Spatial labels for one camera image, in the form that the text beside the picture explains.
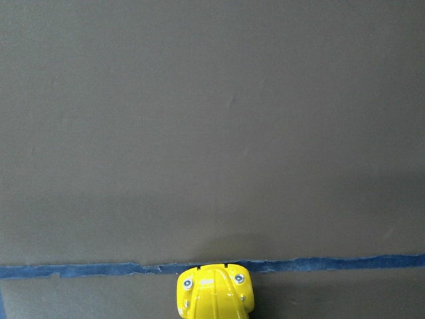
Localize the yellow beetle toy car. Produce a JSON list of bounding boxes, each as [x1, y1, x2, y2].
[[176, 263, 255, 319]]

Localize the blue tape grid lines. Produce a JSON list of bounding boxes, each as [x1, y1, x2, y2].
[[1, 254, 424, 318]]

